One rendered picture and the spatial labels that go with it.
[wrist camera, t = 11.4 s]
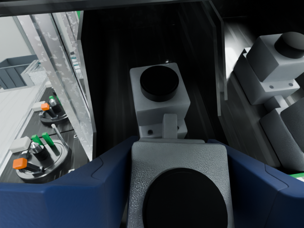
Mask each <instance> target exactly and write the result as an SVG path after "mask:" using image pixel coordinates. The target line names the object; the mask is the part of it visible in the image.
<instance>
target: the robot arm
mask: <svg viewBox="0 0 304 228"><path fill-rule="evenodd" d="M137 141H138V136H131V137H129V138H127V139H126V140H124V141H122V142H121V143H119V144H118V145H116V146H115V147H113V148H111V149H110V150H108V151H106V152H105V153H103V154H102V155H100V156H99V157H97V158H95V159H94V160H92V161H90V162H89V163H87V164H85V165H83V166H81V167H79V168H77V169H75V170H73V171H71V172H69V173H67V174H65V175H64V176H62V177H60V178H58V179H56V180H53V181H51V182H48V183H44V184H28V183H7V182H0V228H119V227H120V224H121V220H122V217H123V213H124V209H125V206H126V202H127V199H128V190H129V177H130V164H131V152H132V145H133V143H134V142H137ZM207 143H219V144H222V145H224V146H225V147H226V150H227V158H228V170H229V179H230V188H231V197H232V206H233V218H234V227H235V228H304V182H303V181H301V180H299V179H296V178H294V177H292V176H290V175H287V174H285V173H283V172H281V171H279V170H277V169H275V168H273V167H271V166H269V165H267V164H264V163H262V162H260V161H258V160H256V159H254V158H252V157H250V156H248V155H246V154H244V153H242V152H240V151H238V150H236V149H234V148H232V147H230V146H228V145H225V144H223V143H221V142H219V141H217V140H215V139H208V141H207Z"/></svg>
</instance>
